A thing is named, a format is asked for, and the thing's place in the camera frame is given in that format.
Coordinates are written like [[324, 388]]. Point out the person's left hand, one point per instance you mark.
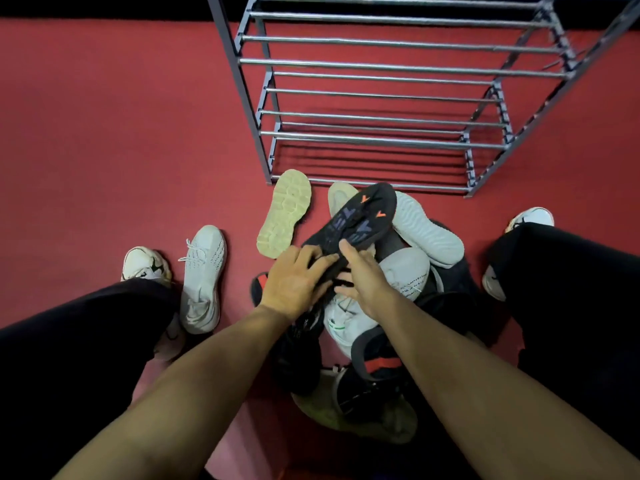
[[287, 287]]

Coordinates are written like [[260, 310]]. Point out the person's right hand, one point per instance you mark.
[[370, 284]]

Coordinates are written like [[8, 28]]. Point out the person's left fingers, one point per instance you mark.
[[312, 259]]

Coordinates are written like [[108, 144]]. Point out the person's right thumb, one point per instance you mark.
[[344, 291]]

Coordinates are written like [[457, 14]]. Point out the black sneaker with orange marks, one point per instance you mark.
[[362, 222]]

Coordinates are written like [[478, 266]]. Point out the person's right forearm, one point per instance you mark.
[[475, 394]]

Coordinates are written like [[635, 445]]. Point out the person's left forearm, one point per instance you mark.
[[200, 384]]

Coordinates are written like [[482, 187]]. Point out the white sneaker with green mark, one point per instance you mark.
[[345, 322]]

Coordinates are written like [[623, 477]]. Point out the sneaker with beige sole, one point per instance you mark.
[[285, 212], [339, 197]]

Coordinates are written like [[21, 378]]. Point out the black sneaker with red heel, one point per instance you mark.
[[257, 287]]

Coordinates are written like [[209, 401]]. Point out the light grey knit sneaker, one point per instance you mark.
[[407, 274]]

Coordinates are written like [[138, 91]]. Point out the black sneaker with red stripe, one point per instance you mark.
[[375, 359]]

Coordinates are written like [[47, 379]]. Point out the sneaker with white ribbed sole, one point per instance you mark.
[[427, 229]]

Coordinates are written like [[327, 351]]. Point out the dark grey sneaker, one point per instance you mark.
[[450, 284]]

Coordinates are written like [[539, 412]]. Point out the white knit laced sneaker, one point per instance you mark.
[[202, 279]]

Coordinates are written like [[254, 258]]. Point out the olive beige sneaker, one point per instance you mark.
[[385, 424]]

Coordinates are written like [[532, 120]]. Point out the person's left white worn sneaker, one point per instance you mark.
[[142, 264]]

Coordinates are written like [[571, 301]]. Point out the person's white worn sneaker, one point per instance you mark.
[[142, 264], [532, 216]]

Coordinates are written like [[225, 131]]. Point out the person's right white worn sneaker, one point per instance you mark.
[[532, 216]]

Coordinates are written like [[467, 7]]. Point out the grey metal shoe rack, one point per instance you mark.
[[400, 68]]

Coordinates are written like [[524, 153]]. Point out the person's right leg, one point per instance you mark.
[[575, 304]]

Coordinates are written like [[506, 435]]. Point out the person's leg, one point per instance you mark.
[[575, 304], [65, 369]]

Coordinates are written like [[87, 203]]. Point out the person's left leg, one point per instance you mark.
[[65, 369]]

